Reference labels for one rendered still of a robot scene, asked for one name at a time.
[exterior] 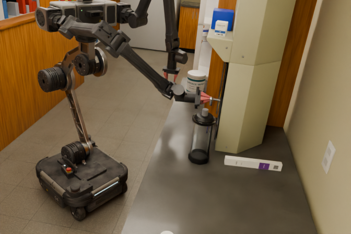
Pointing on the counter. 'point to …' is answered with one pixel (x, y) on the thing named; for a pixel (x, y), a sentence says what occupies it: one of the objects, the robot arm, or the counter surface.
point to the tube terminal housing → (253, 68)
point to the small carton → (221, 28)
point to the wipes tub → (195, 80)
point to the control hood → (221, 44)
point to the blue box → (222, 13)
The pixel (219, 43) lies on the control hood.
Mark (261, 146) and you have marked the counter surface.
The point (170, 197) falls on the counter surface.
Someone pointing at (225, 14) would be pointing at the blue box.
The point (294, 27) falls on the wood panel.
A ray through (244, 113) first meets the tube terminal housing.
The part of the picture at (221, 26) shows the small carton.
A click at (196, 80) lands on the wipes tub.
